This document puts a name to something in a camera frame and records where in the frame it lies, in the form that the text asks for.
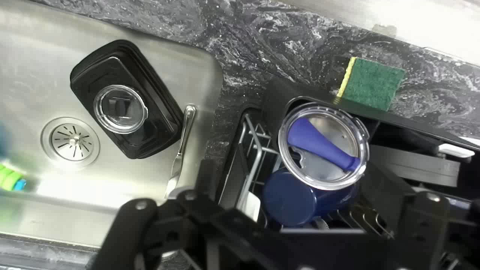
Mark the black container clear lid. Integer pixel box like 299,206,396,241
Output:
69,38,185,161

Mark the black dish rack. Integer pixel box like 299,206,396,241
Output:
215,77,480,238

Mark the steel sink drain strainer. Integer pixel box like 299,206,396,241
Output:
39,116,102,164

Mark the stainless steel sink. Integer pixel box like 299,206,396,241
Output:
0,0,224,250

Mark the green yellow sponge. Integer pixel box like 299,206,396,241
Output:
335,56,408,113

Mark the dark blue cup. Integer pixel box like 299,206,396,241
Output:
261,169,359,232

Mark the blue scoop green handle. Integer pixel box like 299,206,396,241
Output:
0,122,29,194

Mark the blue rubber utensil handle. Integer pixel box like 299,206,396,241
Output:
285,116,363,175

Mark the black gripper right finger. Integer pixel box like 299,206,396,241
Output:
399,191,455,270

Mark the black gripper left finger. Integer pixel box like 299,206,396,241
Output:
89,197,159,270

